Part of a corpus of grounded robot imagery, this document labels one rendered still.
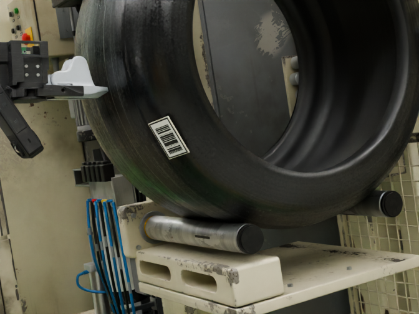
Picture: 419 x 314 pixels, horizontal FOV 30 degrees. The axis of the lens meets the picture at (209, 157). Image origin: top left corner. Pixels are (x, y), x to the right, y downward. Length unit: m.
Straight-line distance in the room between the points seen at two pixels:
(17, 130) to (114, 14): 0.22
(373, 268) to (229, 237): 0.27
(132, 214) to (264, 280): 0.36
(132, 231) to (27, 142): 0.40
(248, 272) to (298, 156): 0.41
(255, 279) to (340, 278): 0.16
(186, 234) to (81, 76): 0.33
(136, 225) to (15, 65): 0.47
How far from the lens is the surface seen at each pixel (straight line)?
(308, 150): 1.53
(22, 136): 1.11
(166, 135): 1.10
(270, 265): 1.19
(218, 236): 1.21
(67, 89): 1.11
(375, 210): 1.33
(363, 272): 1.30
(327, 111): 1.56
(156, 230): 1.41
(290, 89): 1.81
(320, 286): 1.25
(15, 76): 1.10
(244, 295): 1.17
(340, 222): 1.75
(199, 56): 1.56
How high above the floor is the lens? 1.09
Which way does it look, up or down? 3 degrees down
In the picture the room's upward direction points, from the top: 9 degrees counter-clockwise
